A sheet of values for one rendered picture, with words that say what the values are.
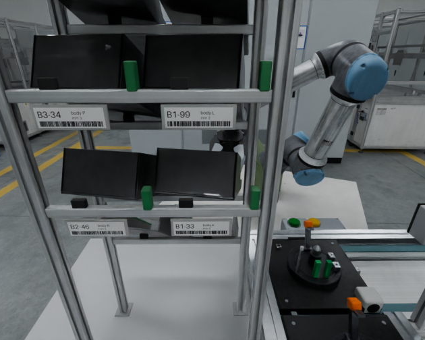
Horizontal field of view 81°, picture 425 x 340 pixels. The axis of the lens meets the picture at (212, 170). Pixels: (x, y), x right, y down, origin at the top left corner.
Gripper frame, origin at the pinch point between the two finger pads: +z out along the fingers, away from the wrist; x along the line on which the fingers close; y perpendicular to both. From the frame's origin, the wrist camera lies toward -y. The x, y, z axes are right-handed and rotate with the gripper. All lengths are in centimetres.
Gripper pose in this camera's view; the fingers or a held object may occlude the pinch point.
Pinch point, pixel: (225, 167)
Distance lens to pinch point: 62.4
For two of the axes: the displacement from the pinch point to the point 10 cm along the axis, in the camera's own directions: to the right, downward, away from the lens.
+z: -1.5, 7.6, -6.3
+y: 0.8, 6.5, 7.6
